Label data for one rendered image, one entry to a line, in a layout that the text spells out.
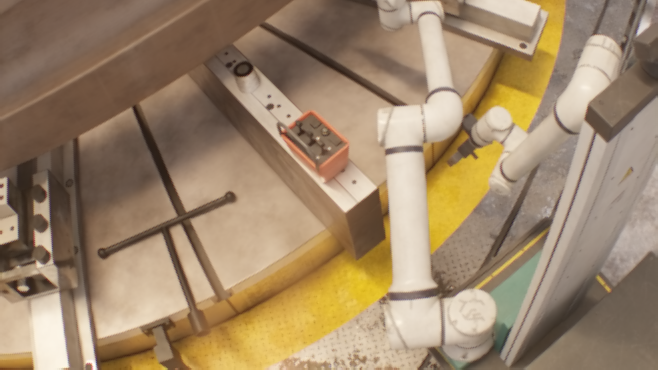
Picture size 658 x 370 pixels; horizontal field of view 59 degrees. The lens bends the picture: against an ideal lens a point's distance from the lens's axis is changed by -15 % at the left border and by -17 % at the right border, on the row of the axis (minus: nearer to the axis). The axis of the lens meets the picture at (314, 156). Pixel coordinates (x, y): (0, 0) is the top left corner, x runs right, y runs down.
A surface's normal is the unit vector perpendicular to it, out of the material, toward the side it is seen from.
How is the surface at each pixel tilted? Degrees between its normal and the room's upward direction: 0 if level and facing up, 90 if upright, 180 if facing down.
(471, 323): 9
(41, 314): 0
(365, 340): 0
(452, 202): 0
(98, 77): 90
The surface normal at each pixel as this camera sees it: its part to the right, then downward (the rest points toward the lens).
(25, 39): 0.38, 0.74
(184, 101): -0.15, -0.54
